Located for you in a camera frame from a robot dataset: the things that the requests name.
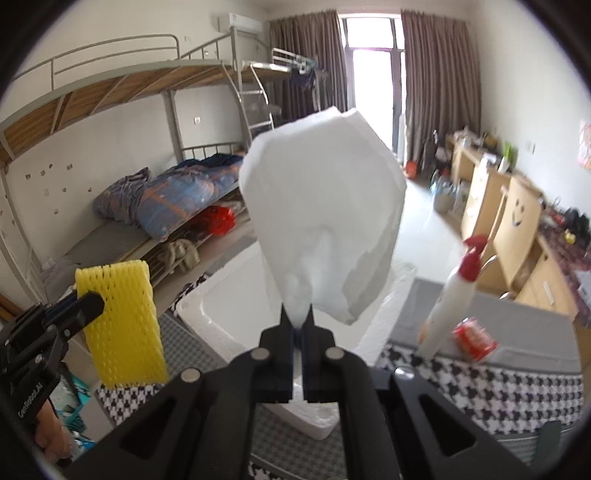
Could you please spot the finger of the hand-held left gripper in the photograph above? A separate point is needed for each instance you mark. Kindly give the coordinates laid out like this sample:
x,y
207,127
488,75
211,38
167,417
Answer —
x,y
81,308
62,301

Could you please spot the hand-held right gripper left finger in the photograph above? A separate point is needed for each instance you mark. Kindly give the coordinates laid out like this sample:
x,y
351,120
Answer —
x,y
280,364

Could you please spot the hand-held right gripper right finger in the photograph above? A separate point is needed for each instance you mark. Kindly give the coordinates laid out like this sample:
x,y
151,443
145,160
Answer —
x,y
318,364

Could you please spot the yellow foam net sleeve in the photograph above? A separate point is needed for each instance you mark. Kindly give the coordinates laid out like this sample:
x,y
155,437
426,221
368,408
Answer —
x,y
124,323

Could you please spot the white styrofoam box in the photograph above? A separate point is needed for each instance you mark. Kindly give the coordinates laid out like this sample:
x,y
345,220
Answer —
x,y
221,304

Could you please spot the white tissue paper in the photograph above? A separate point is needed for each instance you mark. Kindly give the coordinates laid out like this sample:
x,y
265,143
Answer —
x,y
323,194

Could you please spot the person's left hand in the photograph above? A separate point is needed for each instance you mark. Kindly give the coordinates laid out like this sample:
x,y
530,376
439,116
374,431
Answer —
x,y
51,431

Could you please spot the beige cloth bundle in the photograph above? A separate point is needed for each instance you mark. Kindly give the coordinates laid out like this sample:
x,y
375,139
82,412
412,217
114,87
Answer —
x,y
182,254

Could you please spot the white pump bottle red cap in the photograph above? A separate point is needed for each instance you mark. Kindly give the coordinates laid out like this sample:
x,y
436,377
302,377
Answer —
x,y
443,314

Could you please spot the blue plaid quilt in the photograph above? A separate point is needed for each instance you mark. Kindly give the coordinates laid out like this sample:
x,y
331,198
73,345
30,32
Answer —
x,y
175,194

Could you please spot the red plastic bag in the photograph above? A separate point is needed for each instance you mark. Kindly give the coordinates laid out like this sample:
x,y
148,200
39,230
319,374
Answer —
x,y
217,220

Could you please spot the red snack packet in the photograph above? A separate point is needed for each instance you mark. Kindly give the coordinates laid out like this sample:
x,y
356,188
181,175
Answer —
x,y
475,341

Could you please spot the houndstooth tablecloth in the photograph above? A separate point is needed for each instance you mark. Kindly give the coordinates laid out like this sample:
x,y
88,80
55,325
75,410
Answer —
x,y
485,397

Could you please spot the grey bucket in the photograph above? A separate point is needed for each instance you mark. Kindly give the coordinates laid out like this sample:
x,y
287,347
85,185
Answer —
x,y
442,198

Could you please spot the large metal bunk bed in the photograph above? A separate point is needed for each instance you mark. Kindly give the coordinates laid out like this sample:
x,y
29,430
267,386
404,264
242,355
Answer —
x,y
92,92

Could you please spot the long wooden desk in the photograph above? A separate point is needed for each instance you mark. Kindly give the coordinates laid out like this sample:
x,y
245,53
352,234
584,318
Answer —
x,y
540,277

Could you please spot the wooden chair with smiley face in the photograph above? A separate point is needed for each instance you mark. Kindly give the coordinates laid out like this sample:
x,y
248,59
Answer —
x,y
519,221

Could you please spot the hanging dark clothes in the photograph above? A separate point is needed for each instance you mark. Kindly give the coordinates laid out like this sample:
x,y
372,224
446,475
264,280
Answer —
x,y
304,77

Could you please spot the glass balcony door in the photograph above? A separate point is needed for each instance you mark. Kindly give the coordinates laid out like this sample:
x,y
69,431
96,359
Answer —
x,y
374,78

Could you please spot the metal bunk bed with ladder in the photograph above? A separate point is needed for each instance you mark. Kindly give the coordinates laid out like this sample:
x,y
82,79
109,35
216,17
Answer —
x,y
263,69

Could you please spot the brown curtain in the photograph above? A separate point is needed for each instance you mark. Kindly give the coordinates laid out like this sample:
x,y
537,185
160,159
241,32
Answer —
x,y
304,41
438,83

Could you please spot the white air conditioner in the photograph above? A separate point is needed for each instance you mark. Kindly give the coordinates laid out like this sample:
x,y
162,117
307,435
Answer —
x,y
240,22

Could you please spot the pink wall poster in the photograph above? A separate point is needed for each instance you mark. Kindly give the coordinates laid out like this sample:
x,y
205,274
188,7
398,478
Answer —
x,y
585,145

